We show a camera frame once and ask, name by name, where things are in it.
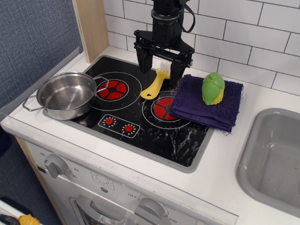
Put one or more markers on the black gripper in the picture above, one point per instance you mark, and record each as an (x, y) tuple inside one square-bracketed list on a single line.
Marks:
[(164, 41)]

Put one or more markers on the stainless steel pot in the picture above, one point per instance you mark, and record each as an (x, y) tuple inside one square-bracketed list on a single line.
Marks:
[(67, 96)]

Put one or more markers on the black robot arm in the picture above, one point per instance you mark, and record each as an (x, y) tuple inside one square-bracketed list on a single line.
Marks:
[(170, 11)]

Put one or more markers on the purple folded cloth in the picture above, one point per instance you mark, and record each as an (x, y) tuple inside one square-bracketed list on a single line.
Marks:
[(188, 104)]

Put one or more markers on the yellow dish brush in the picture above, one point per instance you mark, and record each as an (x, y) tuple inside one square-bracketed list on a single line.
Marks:
[(163, 73)]

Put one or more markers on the green yellow toy corn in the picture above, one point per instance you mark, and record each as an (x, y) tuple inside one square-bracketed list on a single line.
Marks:
[(213, 87)]

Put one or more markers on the black toy stove top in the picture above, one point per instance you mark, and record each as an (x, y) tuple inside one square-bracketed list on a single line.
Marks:
[(122, 117)]

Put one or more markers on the grey sink basin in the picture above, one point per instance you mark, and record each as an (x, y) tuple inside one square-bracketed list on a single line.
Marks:
[(269, 167)]

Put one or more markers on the grey oven knob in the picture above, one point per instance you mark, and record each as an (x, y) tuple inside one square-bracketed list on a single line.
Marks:
[(150, 211)]

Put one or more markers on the grey timer knob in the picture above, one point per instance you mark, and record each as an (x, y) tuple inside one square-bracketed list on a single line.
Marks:
[(55, 165)]

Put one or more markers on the yellow black object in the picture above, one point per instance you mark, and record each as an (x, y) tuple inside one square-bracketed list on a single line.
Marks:
[(22, 220)]

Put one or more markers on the wooden side post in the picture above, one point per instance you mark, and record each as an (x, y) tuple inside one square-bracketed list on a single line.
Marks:
[(90, 16)]

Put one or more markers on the grey oven door handle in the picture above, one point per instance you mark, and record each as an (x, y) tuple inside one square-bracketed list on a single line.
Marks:
[(93, 217)]

